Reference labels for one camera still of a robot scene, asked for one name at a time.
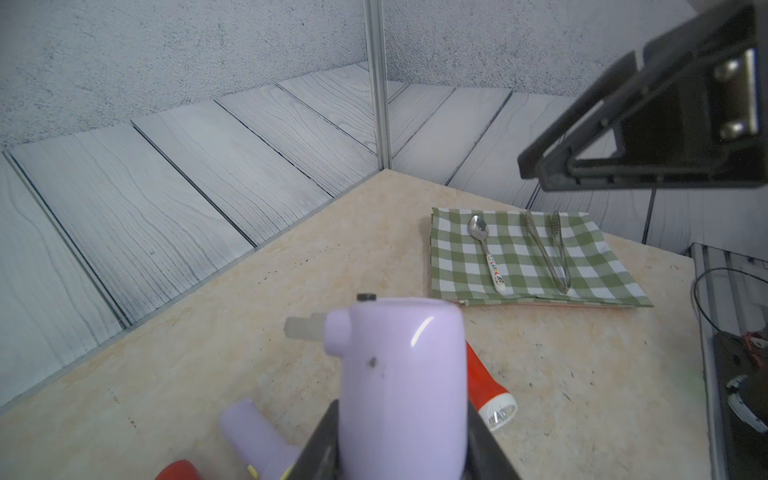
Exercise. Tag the red flashlight all red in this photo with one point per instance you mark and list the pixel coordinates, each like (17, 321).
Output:
(179, 470)

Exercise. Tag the purple flashlight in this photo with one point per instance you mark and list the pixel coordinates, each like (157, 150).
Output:
(261, 447)
(403, 402)

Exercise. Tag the aluminium mounting rail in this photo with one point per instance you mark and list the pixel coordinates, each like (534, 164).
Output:
(729, 296)

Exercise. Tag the metal spoon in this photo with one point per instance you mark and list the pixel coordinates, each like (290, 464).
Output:
(477, 229)

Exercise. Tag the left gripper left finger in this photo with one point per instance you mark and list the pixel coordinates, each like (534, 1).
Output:
(319, 460)

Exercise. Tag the green checkered cloth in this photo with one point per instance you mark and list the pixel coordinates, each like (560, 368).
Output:
(459, 272)

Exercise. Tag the right aluminium frame post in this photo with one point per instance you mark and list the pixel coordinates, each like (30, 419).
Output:
(376, 51)

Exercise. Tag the metal tongs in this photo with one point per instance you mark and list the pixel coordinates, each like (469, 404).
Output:
(554, 256)

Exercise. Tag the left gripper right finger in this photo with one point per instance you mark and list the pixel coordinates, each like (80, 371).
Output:
(485, 460)

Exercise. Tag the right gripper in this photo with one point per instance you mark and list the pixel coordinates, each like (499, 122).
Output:
(695, 113)

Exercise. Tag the red flashlight white rim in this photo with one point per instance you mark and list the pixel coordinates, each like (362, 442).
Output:
(493, 402)

